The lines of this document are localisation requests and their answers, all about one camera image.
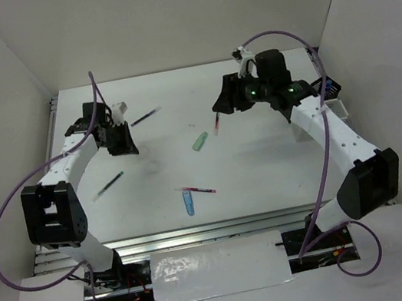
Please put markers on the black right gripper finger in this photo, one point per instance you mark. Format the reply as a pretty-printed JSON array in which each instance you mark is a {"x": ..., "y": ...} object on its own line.
[
  {"x": 229, "y": 106},
  {"x": 229, "y": 86}
]

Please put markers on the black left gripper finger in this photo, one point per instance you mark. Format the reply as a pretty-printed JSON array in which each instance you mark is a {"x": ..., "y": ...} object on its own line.
[
  {"x": 119, "y": 148},
  {"x": 128, "y": 143}
]

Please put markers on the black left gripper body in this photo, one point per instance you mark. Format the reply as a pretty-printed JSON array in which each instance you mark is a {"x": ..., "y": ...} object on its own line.
[{"x": 115, "y": 134}]

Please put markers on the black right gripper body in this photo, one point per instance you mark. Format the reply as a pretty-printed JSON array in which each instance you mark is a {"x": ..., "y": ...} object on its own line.
[{"x": 250, "y": 91}]

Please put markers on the red gel pen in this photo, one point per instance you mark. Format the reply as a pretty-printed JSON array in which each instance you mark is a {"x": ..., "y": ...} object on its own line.
[
  {"x": 196, "y": 189},
  {"x": 216, "y": 124}
]

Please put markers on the dark purple gel pen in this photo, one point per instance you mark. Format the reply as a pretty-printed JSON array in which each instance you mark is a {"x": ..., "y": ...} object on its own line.
[{"x": 145, "y": 116}]

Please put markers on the green lead case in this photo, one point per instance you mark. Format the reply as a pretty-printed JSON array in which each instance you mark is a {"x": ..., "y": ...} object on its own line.
[{"x": 200, "y": 141}]

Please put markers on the clear spray bottle blue cap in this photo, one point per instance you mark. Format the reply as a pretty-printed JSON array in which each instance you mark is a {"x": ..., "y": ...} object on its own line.
[{"x": 328, "y": 83}]

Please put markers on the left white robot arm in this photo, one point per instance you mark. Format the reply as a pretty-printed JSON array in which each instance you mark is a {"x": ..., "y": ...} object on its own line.
[{"x": 54, "y": 216}]

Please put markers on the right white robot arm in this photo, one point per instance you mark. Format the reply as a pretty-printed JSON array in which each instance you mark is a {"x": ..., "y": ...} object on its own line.
[{"x": 370, "y": 174}]

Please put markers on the blue lead case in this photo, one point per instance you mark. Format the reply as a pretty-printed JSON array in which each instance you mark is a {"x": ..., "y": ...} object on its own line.
[{"x": 188, "y": 200}]

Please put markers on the white mesh organizer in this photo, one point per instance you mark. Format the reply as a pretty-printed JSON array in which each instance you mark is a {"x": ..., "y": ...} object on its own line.
[{"x": 338, "y": 108}]

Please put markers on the white foil cover board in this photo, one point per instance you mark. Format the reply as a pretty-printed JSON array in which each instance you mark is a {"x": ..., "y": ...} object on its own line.
[{"x": 220, "y": 269}]

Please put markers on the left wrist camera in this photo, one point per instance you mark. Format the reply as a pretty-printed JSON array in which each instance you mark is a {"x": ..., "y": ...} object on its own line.
[{"x": 117, "y": 113}]

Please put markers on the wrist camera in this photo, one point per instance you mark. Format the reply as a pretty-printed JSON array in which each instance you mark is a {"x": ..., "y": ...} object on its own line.
[
  {"x": 245, "y": 59},
  {"x": 117, "y": 113}
]

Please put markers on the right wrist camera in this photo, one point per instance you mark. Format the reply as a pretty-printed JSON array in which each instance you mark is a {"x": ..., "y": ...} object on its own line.
[{"x": 245, "y": 59}]

